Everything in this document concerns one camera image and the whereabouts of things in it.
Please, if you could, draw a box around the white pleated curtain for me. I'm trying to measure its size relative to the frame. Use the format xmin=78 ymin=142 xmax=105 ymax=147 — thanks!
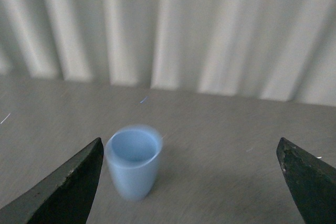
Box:
xmin=1 ymin=0 xmax=335 ymax=106

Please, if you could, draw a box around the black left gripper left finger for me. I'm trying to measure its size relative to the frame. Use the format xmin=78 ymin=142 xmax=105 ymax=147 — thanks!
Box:
xmin=1 ymin=137 xmax=103 ymax=223

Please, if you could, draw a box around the light blue plastic cup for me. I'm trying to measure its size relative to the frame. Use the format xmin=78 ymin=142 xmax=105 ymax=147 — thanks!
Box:
xmin=104 ymin=125 xmax=163 ymax=201

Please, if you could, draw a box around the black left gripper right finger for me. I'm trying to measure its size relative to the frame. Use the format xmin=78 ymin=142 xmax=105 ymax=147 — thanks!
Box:
xmin=276 ymin=137 xmax=335 ymax=223

